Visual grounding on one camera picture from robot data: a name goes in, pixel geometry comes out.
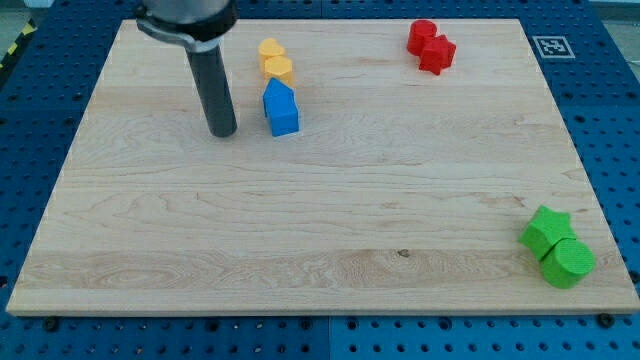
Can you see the blue cube block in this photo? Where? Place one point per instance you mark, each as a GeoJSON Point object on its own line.
{"type": "Point", "coordinates": [283, 115]}

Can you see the light wooden board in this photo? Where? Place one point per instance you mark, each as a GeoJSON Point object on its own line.
{"type": "Point", "coordinates": [402, 192]}

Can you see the yellow hexagon block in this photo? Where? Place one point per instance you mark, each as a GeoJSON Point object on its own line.
{"type": "Point", "coordinates": [281, 68]}

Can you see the yellow heart block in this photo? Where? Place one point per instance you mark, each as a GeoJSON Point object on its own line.
{"type": "Point", "coordinates": [269, 48]}

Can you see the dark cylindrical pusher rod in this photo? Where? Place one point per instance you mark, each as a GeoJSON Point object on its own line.
{"type": "Point", "coordinates": [213, 89]}

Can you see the red star block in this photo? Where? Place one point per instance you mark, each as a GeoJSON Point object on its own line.
{"type": "Point", "coordinates": [437, 54]}

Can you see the red cylinder block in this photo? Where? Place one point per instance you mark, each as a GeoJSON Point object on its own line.
{"type": "Point", "coordinates": [420, 31]}

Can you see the green star block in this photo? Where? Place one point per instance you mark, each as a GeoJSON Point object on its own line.
{"type": "Point", "coordinates": [545, 229]}

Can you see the green cylinder block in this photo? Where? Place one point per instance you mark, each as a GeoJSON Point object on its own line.
{"type": "Point", "coordinates": [567, 264]}

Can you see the white fiducial marker tag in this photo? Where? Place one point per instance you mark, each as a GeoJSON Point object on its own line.
{"type": "Point", "coordinates": [553, 47]}

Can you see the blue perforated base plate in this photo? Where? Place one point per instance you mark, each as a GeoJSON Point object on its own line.
{"type": "Point", "coordinates": [42, 103]}

